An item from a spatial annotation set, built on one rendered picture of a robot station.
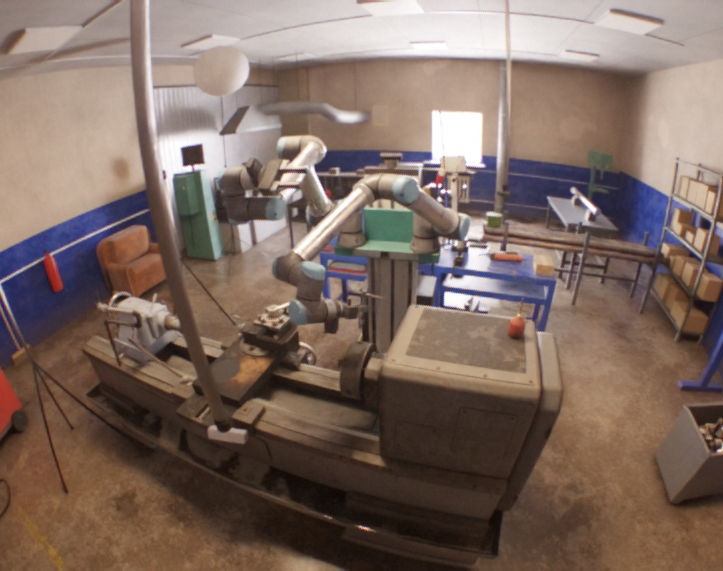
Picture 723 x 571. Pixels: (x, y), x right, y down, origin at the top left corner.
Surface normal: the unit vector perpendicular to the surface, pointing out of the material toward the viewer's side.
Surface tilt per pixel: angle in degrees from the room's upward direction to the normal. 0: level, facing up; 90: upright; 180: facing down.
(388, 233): 90
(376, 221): 90
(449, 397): 90
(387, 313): 90
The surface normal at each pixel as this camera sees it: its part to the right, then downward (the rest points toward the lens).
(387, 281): -0.27, 0.44
